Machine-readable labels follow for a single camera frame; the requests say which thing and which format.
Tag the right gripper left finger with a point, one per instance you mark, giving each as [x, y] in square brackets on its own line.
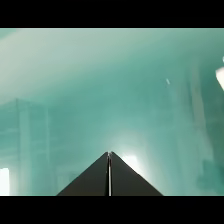
[95, 180]

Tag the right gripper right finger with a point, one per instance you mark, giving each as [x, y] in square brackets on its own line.
[125, 180]

